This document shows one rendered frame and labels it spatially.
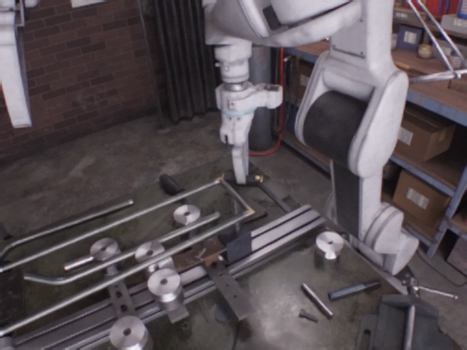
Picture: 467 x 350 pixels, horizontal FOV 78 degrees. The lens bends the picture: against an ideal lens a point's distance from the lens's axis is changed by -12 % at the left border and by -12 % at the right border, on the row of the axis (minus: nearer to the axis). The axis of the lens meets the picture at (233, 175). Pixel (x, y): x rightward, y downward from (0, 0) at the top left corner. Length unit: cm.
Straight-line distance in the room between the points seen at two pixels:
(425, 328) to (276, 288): 26
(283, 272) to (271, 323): 11
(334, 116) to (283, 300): 39
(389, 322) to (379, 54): 48
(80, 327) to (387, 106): 68
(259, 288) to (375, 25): 52
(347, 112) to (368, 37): 17
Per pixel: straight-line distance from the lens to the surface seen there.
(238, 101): 65
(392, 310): 60
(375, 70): 68
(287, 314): 57
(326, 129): 72
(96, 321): 59
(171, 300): 52
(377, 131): 68
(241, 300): 53
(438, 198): 183
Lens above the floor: 138
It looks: 37 degrees down
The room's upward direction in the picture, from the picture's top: 5 degrees counter-clockwise
